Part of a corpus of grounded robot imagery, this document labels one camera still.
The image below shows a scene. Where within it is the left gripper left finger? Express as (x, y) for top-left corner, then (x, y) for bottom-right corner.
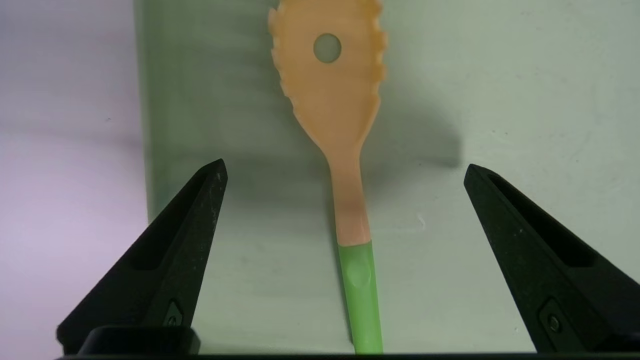
(56, 158), (229, 355)

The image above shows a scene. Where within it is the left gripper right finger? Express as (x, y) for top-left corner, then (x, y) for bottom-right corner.
(463, 163), (640, 353)

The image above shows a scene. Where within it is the light green plastic tray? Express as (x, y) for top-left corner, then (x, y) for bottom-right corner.
(133, 0), (640, 356)

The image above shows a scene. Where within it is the yellow pasta spoon green handle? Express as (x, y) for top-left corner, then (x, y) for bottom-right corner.
(268, 0), (389, 355)

